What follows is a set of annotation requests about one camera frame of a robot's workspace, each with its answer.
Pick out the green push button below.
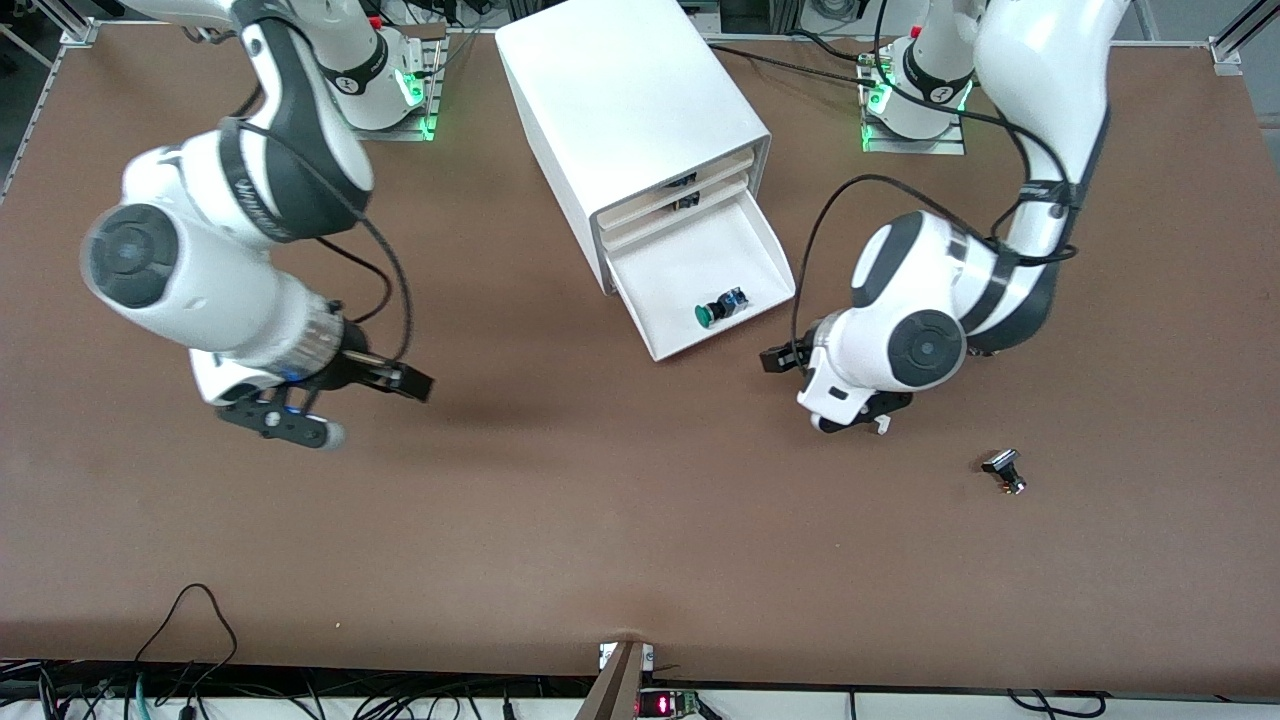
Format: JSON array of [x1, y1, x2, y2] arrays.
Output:
[[693, 287, 749, 329]]

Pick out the cream white drawer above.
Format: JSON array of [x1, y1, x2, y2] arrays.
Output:
[[598, 148, 753, 235], [606, 188, 798, 363], [600, 168, 753, 254]]

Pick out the white drawer cabinet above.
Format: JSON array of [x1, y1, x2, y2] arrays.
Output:
[[494, 0, 773, 297]]

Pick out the device with red display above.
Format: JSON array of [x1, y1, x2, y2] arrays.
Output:
[[637, 688, 701, 719]]

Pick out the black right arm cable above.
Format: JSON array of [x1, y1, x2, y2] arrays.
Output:
[[225, 115, 414, 363]]

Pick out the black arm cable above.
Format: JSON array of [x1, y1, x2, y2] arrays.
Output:
[[225, 115, 414, 363], [790, 0, 1083, 351]]

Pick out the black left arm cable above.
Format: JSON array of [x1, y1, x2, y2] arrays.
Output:
[[790, 0, 1083, 351]]

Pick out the black and silver switch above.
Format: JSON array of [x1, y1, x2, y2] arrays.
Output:
[[981, 449, 1028, 496]]

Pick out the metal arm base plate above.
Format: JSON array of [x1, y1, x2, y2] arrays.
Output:
[[860, 40, 969, 156], [332, 25, 448, 142]]

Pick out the thin black looped cable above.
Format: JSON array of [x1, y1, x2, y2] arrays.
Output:
[[133, 584, 239, 720]]

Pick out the black braided cable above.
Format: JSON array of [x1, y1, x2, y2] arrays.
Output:
[[790, 28, 881, 66], [705, 42, 886, 91]]

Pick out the grey camera stand bar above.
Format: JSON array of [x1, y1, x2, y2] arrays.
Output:
[[575, 640, 653, 720]]

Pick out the black floor cable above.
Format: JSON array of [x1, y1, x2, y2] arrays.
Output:
[[1005, 688, 1107, 719]]

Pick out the aluminium frame profile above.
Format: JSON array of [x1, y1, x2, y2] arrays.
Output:
[[1208, 0, 1280, 76], [35, 0, 101, 46]]

